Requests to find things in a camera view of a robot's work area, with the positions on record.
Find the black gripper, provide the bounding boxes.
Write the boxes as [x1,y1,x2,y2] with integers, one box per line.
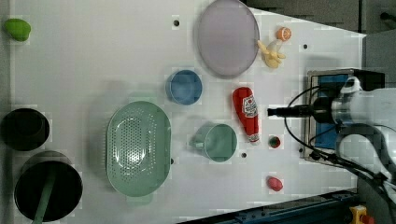
[267,97,333,123]

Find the red plush ketchup bottle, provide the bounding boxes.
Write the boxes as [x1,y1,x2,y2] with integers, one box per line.
[232,87,260,144]

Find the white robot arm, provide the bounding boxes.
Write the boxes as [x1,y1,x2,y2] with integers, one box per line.
[267,77,395,185]

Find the green plastic strainer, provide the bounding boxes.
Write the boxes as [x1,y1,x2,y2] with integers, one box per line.
[106,101,171,197]

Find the small red green strawberry toy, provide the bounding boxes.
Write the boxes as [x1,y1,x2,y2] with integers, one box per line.
[269,136,280,148]

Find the yellow plush peeled banana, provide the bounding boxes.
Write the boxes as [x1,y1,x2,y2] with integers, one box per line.
[257,40,286,69]

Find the red plush strawberry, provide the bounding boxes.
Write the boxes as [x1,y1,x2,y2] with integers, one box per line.
[267,176,283,191]

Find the green mug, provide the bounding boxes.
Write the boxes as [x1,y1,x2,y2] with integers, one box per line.
[190,122,237,162]

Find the orange slice toy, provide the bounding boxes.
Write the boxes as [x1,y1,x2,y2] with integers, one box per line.
[276,27,292,41]

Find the grey round plate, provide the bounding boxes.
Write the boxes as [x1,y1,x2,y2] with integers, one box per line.
[197,0,260,77]

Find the blue cup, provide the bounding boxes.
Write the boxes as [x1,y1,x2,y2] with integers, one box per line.
[165,70,203,105]

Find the green ladle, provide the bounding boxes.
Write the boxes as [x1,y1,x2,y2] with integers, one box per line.
[32,170,56,224]

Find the black pot with ladle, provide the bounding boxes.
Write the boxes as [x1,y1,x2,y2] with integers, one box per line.
[14,151,83,222]

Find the black empty pot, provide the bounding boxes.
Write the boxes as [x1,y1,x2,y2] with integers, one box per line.
[1,108,50,151]

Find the green plush pepper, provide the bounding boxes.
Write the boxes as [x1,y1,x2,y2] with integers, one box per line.
[4,19,32,42]

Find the blue metal frame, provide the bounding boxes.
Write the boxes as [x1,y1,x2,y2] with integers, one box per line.
[178,190,360,224]

